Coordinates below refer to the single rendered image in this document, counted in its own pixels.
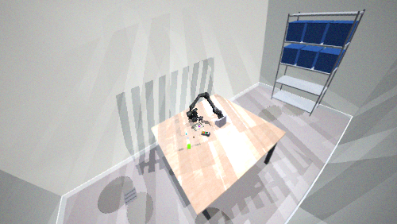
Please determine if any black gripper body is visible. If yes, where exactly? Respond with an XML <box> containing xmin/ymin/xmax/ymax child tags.
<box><xmin>189</xmin><ymin>114</ymin><xmax>203</xmax><ymax>121</ymax></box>

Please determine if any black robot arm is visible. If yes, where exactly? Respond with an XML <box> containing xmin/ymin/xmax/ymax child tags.
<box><xmin>186</xmin><ymin>92</ymin><xmax>224</xmax><ymax>122</ymax></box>

